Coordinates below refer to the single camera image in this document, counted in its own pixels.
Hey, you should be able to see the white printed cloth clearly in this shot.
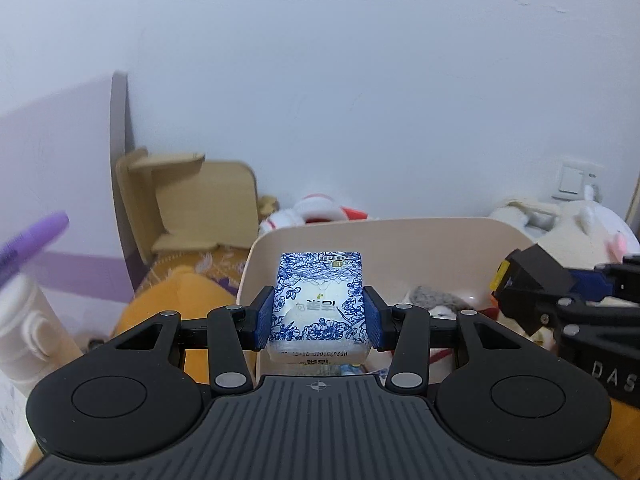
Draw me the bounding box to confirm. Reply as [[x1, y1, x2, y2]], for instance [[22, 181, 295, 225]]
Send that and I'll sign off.
[[0, 375, 38, 476]]

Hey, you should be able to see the grey fluffy item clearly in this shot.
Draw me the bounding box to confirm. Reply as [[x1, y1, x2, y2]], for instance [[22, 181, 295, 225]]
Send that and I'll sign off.
[[402, 285, 472, 319]]

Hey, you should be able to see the orange plush toy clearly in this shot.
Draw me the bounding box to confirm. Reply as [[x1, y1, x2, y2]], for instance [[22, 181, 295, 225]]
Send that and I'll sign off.
[[111, 267, 261, 386]]

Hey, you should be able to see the red and white plush toy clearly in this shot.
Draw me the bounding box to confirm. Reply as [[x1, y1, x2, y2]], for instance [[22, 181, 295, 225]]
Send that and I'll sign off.
[[257, 192, 374, 237]]

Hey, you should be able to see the beige plastic container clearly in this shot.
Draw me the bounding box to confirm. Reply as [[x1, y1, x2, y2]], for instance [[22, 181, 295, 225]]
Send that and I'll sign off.
[[236, 216, 537, 378]]

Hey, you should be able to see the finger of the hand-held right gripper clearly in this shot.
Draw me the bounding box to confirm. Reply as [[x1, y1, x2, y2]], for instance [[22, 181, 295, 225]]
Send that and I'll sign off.
[[491, 242, 597, 344], [571, 254, 640, 306]]

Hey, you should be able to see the blue floral tissue pack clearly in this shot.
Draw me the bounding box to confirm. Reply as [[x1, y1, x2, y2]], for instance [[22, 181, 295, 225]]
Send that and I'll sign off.
[[266, 251, 372, 365]]

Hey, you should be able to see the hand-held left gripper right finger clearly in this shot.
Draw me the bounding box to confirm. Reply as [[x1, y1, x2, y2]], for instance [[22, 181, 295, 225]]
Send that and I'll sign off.
[[362, 285, 539, 395]]

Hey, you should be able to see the white wall switch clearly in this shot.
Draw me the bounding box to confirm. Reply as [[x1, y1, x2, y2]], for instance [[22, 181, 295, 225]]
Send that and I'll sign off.
[[552, 159, 603, 203]]

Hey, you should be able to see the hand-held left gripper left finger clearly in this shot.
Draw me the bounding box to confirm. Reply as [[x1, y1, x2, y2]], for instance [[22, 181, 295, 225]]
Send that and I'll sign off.
[[102, 285, 275, 395]]

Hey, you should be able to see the folded cardboard piece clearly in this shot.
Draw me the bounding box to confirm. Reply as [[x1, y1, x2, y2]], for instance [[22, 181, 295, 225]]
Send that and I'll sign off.
[[116, 147, 221, 266]]

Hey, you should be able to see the purple marker pen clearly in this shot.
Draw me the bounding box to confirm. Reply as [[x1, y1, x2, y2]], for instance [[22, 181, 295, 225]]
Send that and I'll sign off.
[[0, 211, 70, 286]]

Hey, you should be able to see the white thermos bottle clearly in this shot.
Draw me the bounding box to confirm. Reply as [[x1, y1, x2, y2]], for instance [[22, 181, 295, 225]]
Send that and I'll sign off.
[[0, 272, 85, 396]]

